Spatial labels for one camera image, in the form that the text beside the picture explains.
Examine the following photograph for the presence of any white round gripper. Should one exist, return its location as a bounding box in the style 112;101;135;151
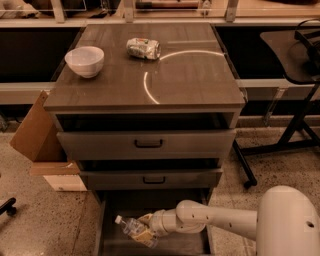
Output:
132;210;168;244

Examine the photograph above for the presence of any clear plastic water bottle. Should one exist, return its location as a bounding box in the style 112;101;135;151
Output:
115;215;158;248

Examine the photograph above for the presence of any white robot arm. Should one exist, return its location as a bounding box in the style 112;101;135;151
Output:
134;186;320;256

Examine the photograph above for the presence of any open bottom drawer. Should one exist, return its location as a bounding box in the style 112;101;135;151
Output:
94;189;211;256

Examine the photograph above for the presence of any dark wooden drawer cabinet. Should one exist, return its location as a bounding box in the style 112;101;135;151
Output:
43;22;247;256

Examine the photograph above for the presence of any black office chair caster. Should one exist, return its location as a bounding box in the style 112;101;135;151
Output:
0;197;17;216

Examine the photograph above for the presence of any brown cardboard box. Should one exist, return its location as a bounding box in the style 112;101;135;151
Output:
10;91;79;176

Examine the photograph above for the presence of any white ceramic bowl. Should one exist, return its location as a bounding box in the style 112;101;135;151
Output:
64;46;104;78

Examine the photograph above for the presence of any crushed aluminium can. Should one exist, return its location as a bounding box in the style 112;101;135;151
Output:
126;38;161;60

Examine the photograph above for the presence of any black chair with stand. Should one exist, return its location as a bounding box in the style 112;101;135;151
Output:
233;18;320;189

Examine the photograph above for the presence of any middle drawer with handle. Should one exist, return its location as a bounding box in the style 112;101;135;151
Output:
80;168;223;190

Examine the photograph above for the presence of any drawer with handle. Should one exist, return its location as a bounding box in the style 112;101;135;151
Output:
80;168;223;190
57;130;235;160

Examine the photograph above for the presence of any top drawer with handle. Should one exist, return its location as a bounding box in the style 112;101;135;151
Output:
57;130;235;160

